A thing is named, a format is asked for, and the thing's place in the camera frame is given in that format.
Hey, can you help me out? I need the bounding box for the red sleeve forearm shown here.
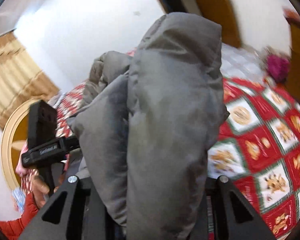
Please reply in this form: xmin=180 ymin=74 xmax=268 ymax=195
xmin=0 ymin=192 xmax=39 ymax=240

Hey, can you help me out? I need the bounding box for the light blue cloth bag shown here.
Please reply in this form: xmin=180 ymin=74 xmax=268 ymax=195
xmin=12 ymin=187 xmax=26 ymax=214

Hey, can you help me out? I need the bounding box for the beige patterned curtain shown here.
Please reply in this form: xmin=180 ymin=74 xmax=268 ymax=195
xmin=0 ymin=32 xmax=59 ymax=129

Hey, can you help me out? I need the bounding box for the brown wooden dresser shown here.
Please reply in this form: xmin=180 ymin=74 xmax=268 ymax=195
xmin=283 ymin=8 xmax=300 ymax=103

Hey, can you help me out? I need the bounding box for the grey puffer jacket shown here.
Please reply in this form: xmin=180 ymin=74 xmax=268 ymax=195
xmin=67 ymin=12 xmax=229 ymax=239

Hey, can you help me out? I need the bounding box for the cream round headboard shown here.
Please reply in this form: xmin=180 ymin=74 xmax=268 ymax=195
xmin=0 ymin=98 xmax=39 ymax=190

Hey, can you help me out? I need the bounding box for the red patchwork bedspread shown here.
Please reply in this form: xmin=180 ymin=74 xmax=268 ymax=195
xmin=20 ymin=47 xmax=300 ymax=240

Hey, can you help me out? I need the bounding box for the brown wooden door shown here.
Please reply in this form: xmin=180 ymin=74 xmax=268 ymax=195
xmin=195 ymin=0 xmax=242 ymax=48

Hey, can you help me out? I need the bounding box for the clothes pile on floor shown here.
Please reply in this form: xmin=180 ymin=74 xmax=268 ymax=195
xmin=264 ymin=53 xmax=290 ymax=83

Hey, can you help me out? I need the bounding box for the person's left hand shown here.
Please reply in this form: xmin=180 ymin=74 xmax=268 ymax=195
xmin=12 ymin=140 xmax=50 ymax=209

